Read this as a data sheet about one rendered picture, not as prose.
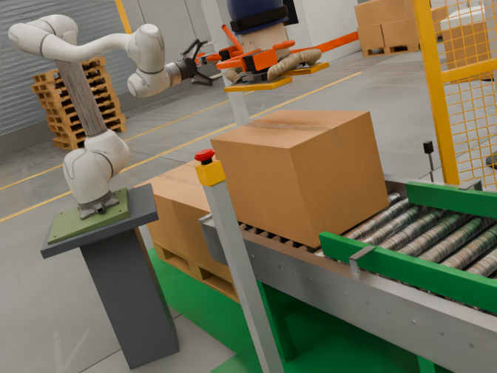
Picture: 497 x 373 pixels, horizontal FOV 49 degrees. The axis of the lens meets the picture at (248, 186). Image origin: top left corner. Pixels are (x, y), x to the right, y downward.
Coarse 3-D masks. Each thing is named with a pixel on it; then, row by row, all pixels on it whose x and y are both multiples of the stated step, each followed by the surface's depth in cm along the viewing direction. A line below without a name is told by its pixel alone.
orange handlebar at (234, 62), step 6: (282, 42) 208; (288, 42) 202; (294, 42) 203; (276, 48) 206; (282, 48) 203; (216, 54) 241; (234, 54) 229; (240, 54) 226; (246, 54) 204; (210, 60) 248; (216, 60) 243; (228, 60) 200; (234, 60) 202; (216, 66) 199; (222, 66) 195; (228, 66) 192; (234, 66) 189; (240, 66) 186
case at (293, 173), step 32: (256, 128) 236; (288, 128) 219; (320, 128) 205; (352, 128) 205; (224, 160) 238; (256, 160) 214; (288, 160) 194; (320, 160) 199; (352, 160) 207; (256, 192) 225; (288, 192) 203; (320, 192) 201; (352, 192) 210; (384, 192) 218; (256, 224) 237; (288, 224) 213; (320, 224) 203; (352, 224) 212
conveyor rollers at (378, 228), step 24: (384, 216) 215; (408, 216) 209; (432, 216) 203; (456, 216) 197; (480, 216) 192; (288, 240) 224; (360, 240) 200; (384, 240) 203; (408, 240) 196; (432, 240) 189; (456, 240) 183; (480, 240) 177; (456, 264) 170; (480, 264) 164
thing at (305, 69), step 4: (304, 64) 216; (316, 64) 211; (320, 64) 210; (324, 64) 210; (328, 64) 211; (300, 68) 213; (304, 68) 211; (308, 68) 209; (312, 68) 207; (316, 68) 208; (320, 68) 209; (324, 68) 211; (288, 72) 218; (292, 72) 216; (296, 72) 214; (300, 72) 212; (304, 72) 210; (308, 72) 208; (312, 72) 207
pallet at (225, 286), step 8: (152, 240) 376; (160, 248) 367; (168, 248) 354; (160, 256) 375; (168, 256) 369; (176, 256) 370; (184, 256) 335; (176, 264) 357; (184, 264) 354; (192, 264) 328; (200, 264) 317; (184, 272) 347; (192, 272) 334; (200, 272) 323; (208, 272) 326; (216, 272) 302; (200, 280) 328; (208, 280) 323; (216, 280) 320; (224, 280) 317; (232, 280) 287; (216, 288) 311; (224, 288) 309; (232, 288) 306; (232, 296) 297
